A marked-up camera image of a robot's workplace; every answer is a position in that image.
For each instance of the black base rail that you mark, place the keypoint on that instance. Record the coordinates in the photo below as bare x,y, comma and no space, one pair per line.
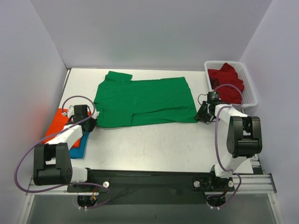
152,198

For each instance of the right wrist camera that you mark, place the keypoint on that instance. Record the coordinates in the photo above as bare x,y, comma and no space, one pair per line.
213,97

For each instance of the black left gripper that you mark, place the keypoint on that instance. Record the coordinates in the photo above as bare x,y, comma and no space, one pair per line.
90,123

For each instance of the white plastic basket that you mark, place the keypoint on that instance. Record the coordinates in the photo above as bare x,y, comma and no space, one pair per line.
249,95

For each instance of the folded orange t-shirt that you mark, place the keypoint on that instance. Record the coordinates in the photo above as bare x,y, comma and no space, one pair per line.
58,122

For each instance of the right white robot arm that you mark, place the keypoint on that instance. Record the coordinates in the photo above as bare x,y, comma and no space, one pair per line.
244,137

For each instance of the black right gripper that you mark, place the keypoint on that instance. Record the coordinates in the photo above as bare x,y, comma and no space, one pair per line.
203,113

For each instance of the folded blue t-shirt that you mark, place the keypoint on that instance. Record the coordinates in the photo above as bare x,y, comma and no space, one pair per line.
78,150

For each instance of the aluminium frame rail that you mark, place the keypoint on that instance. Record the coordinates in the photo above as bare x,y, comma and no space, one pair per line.
257,179

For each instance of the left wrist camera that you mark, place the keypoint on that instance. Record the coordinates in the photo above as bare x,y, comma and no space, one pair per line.
69,112

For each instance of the green t-shirt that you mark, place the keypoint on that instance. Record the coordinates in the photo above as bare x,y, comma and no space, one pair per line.
123,102

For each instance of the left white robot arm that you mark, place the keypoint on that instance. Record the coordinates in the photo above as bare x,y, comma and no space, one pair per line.
52,161

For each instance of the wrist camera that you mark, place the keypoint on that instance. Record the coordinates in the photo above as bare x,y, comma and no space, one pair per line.
213,97
69,112

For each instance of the dark red t-shirt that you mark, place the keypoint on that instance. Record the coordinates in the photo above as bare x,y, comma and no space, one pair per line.
227,83

